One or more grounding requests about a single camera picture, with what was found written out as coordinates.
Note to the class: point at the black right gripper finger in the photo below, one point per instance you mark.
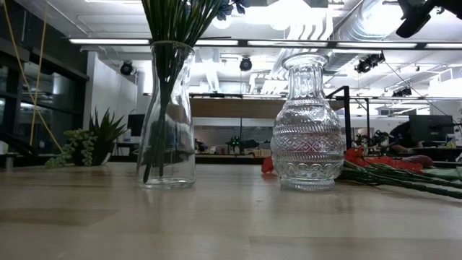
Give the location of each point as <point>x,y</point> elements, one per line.
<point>411,23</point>

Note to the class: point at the dark red artificial tulip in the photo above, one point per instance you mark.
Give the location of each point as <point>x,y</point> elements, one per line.
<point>418,160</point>

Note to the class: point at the red artificial flower bunch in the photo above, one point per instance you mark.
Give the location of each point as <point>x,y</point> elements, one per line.
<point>397,164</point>
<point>379,178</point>

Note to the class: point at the purple artificial flower bunch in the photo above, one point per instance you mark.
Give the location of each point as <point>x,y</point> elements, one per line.
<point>227,10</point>

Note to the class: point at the plain clear glass vase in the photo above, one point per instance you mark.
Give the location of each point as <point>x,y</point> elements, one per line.
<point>180,144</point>

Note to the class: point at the wooden shelf black metal legs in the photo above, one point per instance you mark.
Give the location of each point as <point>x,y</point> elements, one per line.
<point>234,108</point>

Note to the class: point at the long ceiling light strip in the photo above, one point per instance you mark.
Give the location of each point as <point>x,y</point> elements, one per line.
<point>288,43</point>
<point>108,41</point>
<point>216,42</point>
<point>375,45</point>
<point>444,46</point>

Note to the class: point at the black ceiling spot lamp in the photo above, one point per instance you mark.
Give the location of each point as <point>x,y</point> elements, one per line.
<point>368,63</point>
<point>245,64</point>
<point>126,68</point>

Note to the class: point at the black computer monitor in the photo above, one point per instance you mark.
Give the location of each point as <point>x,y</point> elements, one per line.
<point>431,128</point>
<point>136,124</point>

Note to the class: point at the person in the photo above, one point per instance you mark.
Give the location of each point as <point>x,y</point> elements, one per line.
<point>400,139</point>

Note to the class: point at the patterned clear glass vase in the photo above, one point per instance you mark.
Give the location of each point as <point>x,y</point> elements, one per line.
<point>307,144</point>

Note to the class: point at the potted artificial succulent plant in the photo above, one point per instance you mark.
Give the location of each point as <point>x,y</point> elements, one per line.
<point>103,137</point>

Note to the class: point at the silver ventilation duct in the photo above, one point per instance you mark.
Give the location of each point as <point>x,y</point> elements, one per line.
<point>371,21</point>

